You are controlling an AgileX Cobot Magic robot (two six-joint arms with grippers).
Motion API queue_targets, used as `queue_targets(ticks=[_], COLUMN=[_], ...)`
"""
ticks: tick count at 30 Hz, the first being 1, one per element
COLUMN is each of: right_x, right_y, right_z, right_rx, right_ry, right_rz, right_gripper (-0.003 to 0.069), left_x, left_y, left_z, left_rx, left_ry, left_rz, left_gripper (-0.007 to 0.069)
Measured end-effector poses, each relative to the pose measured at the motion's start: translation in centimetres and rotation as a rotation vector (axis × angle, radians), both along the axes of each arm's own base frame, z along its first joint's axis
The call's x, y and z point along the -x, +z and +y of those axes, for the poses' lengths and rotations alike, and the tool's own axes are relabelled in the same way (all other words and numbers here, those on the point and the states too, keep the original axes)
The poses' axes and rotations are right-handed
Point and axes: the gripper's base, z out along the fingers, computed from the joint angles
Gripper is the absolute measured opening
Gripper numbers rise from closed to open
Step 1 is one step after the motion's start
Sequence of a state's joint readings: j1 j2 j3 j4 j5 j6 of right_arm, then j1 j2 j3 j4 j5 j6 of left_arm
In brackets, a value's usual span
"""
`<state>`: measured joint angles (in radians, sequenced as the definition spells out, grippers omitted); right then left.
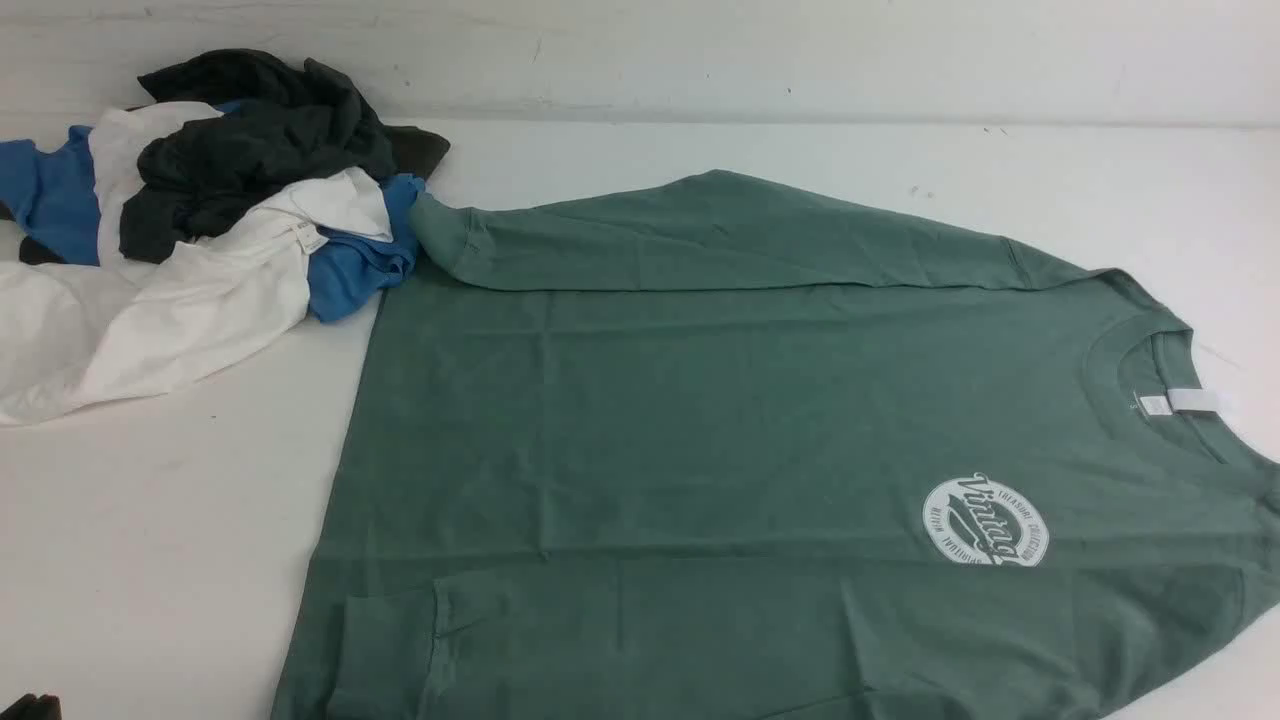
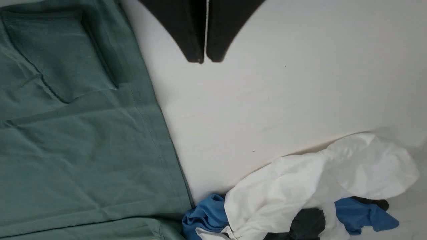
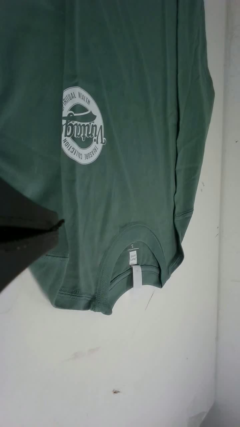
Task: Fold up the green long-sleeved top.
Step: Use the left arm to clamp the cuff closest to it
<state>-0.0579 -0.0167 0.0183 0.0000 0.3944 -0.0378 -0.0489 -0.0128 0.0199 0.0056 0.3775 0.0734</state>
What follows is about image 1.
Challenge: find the dark grey garment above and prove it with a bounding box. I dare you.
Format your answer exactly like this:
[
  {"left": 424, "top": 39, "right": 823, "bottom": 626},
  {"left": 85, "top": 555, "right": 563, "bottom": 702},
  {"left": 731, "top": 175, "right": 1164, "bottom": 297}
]
[{"left": 18, "top": 47, "right": 451, "bottom": 266}]

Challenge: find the green long-sleeve top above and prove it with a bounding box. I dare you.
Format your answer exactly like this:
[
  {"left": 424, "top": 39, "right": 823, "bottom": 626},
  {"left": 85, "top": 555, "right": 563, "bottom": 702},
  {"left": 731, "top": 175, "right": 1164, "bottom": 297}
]
[{"left": 271, "top": 170, "right": 1277, "bottom": 719}]

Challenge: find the white garment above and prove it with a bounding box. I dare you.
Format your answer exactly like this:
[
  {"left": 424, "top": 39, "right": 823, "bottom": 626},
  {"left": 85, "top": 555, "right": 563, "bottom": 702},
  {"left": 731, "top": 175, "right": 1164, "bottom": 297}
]
[{"left": 0, "top": 101, "right": 396, "bottom": 428}]

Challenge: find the blue garment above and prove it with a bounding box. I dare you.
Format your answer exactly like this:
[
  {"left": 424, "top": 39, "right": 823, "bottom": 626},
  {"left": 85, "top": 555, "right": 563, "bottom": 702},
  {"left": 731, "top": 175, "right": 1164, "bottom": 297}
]
[{"left": 0, "top": 99, "right": 429, "bottom": 324}]

